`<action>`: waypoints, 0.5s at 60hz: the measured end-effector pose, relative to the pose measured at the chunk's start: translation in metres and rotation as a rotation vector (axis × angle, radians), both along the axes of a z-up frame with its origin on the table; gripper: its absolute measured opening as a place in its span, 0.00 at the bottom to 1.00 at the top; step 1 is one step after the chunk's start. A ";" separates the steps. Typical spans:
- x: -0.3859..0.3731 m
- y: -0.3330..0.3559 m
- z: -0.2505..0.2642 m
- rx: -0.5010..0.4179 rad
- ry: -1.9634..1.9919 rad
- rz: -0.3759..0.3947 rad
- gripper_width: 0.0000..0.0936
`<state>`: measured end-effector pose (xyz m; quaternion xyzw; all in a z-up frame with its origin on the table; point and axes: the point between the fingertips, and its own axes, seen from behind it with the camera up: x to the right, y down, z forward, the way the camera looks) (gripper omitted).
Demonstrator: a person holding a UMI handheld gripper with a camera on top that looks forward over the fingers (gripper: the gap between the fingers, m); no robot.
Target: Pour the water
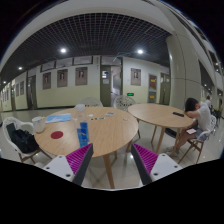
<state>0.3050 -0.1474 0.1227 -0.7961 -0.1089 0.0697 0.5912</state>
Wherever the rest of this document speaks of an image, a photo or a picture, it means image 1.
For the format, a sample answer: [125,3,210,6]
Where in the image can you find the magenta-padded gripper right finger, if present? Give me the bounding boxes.
[130,142,184,187]

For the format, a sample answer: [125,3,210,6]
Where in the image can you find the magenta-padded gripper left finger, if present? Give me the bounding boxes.
[41,143,95,187]

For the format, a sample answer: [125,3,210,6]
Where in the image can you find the clear blue-labelled water bottle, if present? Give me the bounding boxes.
[74,103,90,149]

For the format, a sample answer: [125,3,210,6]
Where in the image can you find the flat round red coaster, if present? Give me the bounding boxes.
[50,130,64,140]

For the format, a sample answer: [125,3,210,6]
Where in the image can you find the black bag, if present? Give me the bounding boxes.
[5,122,40,154]

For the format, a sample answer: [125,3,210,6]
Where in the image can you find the white ceramic mug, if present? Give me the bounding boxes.
[31,116,46,134]

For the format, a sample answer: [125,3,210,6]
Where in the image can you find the light blue paper sheet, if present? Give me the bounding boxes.
[44,112,72,124]

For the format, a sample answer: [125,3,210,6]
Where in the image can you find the round wooden table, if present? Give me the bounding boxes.
[127,102,195,155]

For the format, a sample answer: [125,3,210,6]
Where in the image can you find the white wooden-legged chair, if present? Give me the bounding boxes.
[178,114,218,164]

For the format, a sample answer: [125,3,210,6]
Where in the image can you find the person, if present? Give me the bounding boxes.
[203,95,215,110]
[169,97,212,158]

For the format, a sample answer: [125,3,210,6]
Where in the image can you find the white plastic chair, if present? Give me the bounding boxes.
[2,116,53,164]

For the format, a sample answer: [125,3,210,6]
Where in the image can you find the white lattice-back chair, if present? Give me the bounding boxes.
[79,96,104,108]
[113,95,138,112]

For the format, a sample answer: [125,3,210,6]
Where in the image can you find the door with red posters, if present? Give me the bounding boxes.
[148,73,158,104]

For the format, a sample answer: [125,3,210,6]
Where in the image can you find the olive green door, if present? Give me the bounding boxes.
[99,64,113,108]

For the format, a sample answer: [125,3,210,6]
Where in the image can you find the round ceiling lights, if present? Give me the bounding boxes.
[16,46,146,73]

